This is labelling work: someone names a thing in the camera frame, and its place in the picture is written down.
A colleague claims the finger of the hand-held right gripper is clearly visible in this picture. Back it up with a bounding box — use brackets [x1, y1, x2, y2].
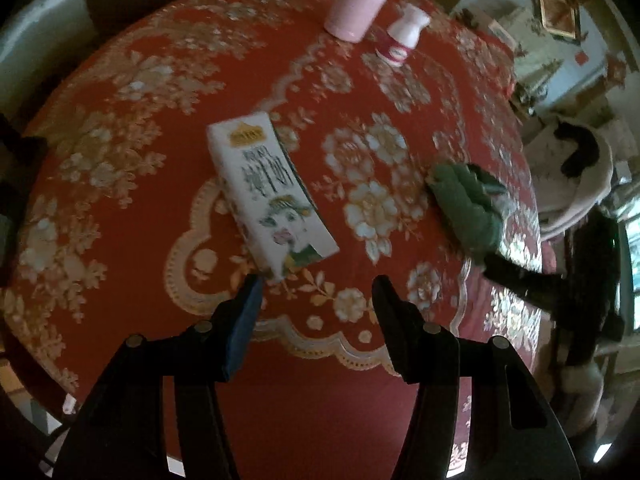
[481, 251, 568, 312]

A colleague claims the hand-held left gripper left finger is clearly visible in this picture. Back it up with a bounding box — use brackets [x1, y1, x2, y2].
[52, 275, 264, 480]

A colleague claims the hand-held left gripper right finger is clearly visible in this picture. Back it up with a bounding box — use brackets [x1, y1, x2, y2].
[372, 275, 581, 480]

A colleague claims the green cloth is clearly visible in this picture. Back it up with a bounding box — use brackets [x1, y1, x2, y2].
[425, 161, 509, 267]

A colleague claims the white milk carton cartoon print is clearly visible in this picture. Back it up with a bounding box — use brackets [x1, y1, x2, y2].
[206, 111, 341, 284]

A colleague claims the person's right forearm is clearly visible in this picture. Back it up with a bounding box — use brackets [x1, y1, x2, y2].
[557, 360, 609, 437]

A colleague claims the window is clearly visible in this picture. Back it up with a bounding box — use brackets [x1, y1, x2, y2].
[620, 199, 640, 332]

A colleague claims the black garment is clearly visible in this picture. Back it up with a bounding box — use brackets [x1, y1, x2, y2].
[551, 120, 602, 179]

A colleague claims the red floral tablecloth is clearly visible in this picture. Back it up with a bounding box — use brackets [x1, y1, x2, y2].
[0, 0, 557, 479]

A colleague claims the floral cloth covered cabinet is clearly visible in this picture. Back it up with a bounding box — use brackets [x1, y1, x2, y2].
[509, 5, 567, 83]

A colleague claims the small white bottle red label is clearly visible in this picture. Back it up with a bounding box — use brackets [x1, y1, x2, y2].
[375, 2, 432, 68]

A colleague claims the pink bottle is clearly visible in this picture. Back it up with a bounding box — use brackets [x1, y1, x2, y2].
[322, 0, 397, 44]

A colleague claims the white rounded container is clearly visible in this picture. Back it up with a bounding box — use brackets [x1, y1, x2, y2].
[0, 0, 97, 83]

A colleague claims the framed diamond wall decoration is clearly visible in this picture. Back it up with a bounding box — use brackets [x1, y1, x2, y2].
[531, 0, 584, 42]

